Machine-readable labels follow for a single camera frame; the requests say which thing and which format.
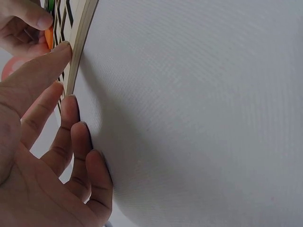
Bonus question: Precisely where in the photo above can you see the green flat piece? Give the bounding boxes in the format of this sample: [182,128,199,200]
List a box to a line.
[44,0,56,12]

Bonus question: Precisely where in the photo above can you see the wooden board with dark outlines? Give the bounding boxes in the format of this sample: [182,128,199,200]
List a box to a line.
[52,0,99,116]

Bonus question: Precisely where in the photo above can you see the orange piece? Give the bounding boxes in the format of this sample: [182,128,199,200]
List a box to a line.
[44,25,54,50]

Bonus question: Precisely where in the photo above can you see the person's left hand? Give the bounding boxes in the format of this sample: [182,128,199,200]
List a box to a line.
[0,40,114,227]

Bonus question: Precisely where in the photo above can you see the person's right hand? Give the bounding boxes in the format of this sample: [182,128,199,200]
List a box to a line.
[0,0,54,59]

